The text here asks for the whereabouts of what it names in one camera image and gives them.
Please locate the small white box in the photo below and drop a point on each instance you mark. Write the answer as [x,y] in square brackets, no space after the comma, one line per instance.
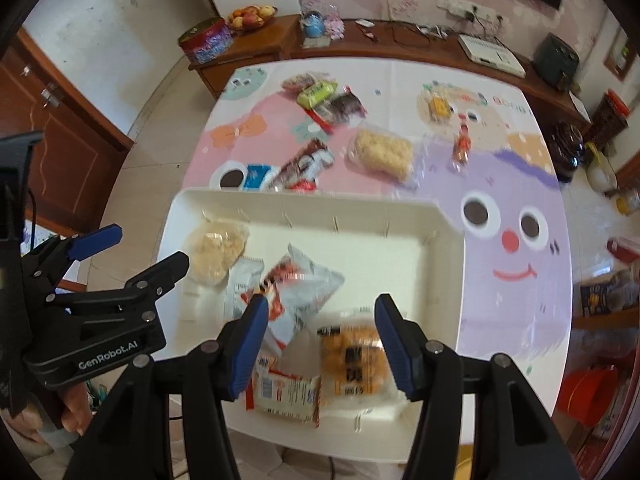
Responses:
[364,22]

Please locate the green snack packet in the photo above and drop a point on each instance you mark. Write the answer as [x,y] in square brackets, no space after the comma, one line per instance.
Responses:
[316,94]

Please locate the yellow crispy noodle packet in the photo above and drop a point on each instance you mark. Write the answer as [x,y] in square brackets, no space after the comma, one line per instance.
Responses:
[382,152]

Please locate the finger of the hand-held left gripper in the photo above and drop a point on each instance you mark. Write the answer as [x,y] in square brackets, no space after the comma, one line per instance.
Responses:
[95,242]
[160,275]

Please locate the white set-top box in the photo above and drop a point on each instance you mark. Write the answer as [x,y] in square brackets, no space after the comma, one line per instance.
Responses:
[492,55]

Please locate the small blue white packet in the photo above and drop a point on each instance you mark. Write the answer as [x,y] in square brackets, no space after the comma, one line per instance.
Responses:
[257,177]

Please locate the dark red-trimmed cake packet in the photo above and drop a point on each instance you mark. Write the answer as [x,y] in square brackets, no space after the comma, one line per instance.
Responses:
[345,105]

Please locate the dark jar with red lid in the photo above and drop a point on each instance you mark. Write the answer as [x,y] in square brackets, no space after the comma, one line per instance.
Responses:
[607,117]

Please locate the dark green air fryer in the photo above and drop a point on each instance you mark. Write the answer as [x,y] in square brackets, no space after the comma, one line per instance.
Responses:
[555,60]

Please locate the clear packet of orange cakes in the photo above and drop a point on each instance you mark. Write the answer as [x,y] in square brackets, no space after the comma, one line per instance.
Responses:
[355,355]

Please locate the brown wooden door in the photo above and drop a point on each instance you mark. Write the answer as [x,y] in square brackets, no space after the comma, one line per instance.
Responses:
[65,125]

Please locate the white plastic tray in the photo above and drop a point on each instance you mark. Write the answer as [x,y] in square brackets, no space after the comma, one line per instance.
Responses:
[380,260]

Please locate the blue printed box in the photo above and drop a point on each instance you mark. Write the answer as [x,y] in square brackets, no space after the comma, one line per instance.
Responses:
[600,300]

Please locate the white wall socket strip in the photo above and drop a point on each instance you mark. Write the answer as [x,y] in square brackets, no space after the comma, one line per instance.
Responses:
[470,7]

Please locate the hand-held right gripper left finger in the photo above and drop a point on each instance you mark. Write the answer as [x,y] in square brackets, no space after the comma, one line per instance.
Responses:
[247,350]

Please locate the long wooden television cabinet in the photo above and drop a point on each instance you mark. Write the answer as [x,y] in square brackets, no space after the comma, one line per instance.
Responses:
[500,90]

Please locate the red white snack packet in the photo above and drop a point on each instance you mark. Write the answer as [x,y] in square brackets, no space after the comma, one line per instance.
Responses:
[295,285]

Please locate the cream plastic jug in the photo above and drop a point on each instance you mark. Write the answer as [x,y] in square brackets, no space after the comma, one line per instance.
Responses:
[600,172]

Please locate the brown chocolate snack packet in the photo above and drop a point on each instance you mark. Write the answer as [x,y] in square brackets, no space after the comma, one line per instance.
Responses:
[305,165]

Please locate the bowl of fruit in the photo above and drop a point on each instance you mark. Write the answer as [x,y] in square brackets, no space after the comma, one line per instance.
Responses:
[250,17]

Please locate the white label snack packet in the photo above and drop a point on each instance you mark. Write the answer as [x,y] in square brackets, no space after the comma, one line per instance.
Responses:
[285,390]

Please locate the red plastic stool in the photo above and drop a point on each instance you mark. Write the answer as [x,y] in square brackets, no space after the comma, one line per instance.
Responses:
[592,397]

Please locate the red sausage stick packet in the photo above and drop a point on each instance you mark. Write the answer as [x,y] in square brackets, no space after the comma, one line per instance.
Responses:
[462,142]

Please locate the person's left hand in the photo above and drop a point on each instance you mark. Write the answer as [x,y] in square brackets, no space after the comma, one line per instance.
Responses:
[77,412]

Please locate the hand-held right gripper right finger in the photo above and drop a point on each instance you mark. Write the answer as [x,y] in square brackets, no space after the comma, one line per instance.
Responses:
[395,350]

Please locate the red bag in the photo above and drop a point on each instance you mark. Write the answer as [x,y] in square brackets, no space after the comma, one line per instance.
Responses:
[625,250]

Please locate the low wooden side cabinet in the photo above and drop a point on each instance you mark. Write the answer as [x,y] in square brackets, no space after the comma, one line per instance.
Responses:
[250,50]

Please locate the clear bag of pale crisps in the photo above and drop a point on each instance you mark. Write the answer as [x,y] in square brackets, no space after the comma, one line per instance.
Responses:
[217,250]

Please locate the pink toy figure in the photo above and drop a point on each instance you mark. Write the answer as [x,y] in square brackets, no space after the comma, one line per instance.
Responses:
[334,25]

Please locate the clear packet of yellow cake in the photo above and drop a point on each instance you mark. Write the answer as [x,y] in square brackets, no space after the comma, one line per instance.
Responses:
[439,107]

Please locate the yellow oil bottle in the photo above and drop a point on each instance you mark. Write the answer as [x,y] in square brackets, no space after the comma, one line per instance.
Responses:
[629,202]

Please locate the dark purple electric pot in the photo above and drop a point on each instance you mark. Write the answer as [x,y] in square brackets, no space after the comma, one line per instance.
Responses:
[567,152]

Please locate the round printed tin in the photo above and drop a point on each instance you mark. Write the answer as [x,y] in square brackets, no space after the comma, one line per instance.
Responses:
[205,42]

